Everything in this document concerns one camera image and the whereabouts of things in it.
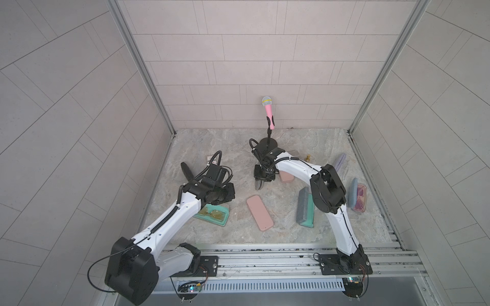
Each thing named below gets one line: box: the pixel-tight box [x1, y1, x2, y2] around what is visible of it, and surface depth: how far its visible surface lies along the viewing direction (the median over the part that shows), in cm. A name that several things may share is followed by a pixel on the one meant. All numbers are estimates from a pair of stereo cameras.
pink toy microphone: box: [261, 95, 275, 131], surface depth 97 cm
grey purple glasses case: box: [335, 153, 347, 172], surface depth 98 cm
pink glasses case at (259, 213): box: [246, 194, 274, 232], surface depth 84 cm
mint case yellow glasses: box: [193, 204, 231, 227], surface depth 84 cm
